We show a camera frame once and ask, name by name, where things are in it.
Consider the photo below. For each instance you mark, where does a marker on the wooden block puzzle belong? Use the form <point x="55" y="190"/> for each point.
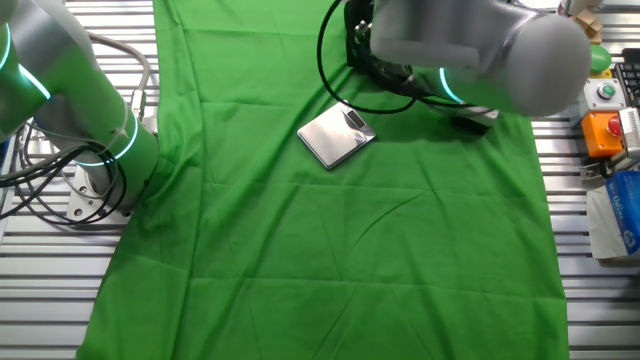
<point x="592" y="27"/>

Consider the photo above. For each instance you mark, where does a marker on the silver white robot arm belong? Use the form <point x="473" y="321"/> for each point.
<point x="545" y="65"/>

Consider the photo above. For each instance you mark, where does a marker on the blue and white tissue pack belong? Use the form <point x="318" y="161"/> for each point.
<point x="625" y="210"/>

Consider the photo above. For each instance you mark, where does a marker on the grey box green button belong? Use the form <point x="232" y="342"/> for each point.
<point x="615" y="100"/>

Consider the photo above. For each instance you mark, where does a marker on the yellow box green mushroom button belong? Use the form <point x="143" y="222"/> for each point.
<point x="602" y="57"/>

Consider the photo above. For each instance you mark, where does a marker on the black keyboard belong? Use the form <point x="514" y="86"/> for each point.
<point x="631" y="80"/>

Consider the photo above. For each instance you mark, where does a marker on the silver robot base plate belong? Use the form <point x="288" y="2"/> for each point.
<point x="80" y="200"/>

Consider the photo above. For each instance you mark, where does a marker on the silver kitchen scale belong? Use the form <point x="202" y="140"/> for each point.
<point x="330" y="137"/>

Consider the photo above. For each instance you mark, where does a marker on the orange box red button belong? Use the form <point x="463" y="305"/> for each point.
<point x="597" y="135"/>

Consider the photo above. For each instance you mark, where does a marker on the grey box large red button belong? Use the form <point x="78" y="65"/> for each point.
<point x="467" y="125"/>

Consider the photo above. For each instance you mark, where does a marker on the small metal clamp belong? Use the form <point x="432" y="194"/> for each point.
<point x="595" y="170"/>

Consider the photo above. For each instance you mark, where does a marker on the green cloth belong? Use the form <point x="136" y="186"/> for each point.
<point x="300" y="250"/>

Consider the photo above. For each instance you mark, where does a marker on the white ribbed box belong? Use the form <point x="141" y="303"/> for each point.
<point x="631" y="132"/>

